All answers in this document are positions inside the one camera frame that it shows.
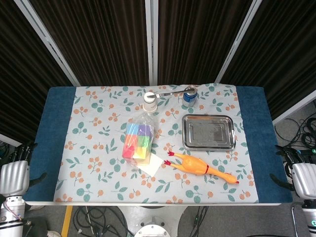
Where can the floral printed tablecloth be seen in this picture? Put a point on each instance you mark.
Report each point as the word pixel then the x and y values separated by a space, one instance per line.
pixel 103 153

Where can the clear plastic bag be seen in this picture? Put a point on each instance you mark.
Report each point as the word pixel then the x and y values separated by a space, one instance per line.
pixel 145 118

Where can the dark ribbed partition panel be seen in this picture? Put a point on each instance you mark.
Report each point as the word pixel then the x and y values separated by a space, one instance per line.
pixel 195 39
pixel 286 54
pixel 22 81
pixel 98 42

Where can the blue fabric table cover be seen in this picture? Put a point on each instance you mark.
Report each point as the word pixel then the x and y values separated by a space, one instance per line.
pixel 53 128

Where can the colourful foam block cube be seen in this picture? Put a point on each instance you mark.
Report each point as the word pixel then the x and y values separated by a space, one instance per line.
pixel 138 143

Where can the orange rubber chicken toy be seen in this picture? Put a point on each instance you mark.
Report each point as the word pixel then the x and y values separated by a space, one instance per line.
pixel 192 165

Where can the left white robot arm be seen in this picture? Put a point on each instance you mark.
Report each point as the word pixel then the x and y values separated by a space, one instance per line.
pixel 10 217

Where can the yellow floor tape strip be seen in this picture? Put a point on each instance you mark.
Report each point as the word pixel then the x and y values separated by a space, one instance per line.
pixel 66 221

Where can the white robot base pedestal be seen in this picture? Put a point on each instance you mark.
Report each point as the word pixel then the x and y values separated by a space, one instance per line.
pixel 151 222

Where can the blue silver drink can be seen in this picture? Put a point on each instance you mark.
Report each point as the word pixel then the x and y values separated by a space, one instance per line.
pixel 189 98

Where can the rectangular stainless steel tray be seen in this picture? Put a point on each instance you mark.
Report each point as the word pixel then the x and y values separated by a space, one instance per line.
pixel 208 132

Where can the white partition frame post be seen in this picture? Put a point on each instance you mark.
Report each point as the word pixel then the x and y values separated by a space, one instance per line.
pixel 49 44
pixel 237 42
pixel 151 42
pixel 293 109

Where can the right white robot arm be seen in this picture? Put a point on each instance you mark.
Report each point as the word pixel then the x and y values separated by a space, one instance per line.
pixel 310 217

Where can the white paper card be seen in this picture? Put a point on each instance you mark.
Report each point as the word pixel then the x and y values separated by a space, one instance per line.
pixel 154 166

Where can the white cylindrical container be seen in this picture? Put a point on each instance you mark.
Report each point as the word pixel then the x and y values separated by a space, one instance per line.
pixel 150 105

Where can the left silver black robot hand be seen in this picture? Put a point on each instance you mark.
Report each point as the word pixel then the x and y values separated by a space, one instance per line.
pixel 13 177

